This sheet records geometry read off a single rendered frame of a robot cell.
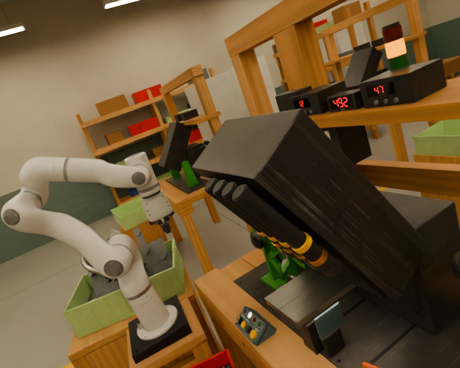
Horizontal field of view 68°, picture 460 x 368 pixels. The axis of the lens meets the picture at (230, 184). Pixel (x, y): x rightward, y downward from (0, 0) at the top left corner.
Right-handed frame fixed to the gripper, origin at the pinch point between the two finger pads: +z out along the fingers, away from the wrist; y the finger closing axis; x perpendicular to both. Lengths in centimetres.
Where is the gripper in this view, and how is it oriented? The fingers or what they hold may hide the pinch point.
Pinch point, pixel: (166, 228)
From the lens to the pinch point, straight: 140.4
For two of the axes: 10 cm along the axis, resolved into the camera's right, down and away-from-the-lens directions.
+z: 3.4, 9.0, 2.6
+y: -8.4, 4.1, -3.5
